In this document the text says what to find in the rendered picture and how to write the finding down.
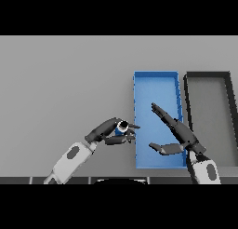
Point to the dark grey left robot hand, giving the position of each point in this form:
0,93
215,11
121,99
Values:
103,130

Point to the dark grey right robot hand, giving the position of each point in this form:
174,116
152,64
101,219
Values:
182,133

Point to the blue pipe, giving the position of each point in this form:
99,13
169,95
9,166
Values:
122,127

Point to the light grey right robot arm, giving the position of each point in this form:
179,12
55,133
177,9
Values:
203,170

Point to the blue bin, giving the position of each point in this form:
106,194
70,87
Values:
156,121

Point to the dark grey bin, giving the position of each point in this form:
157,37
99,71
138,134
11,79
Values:
210,118

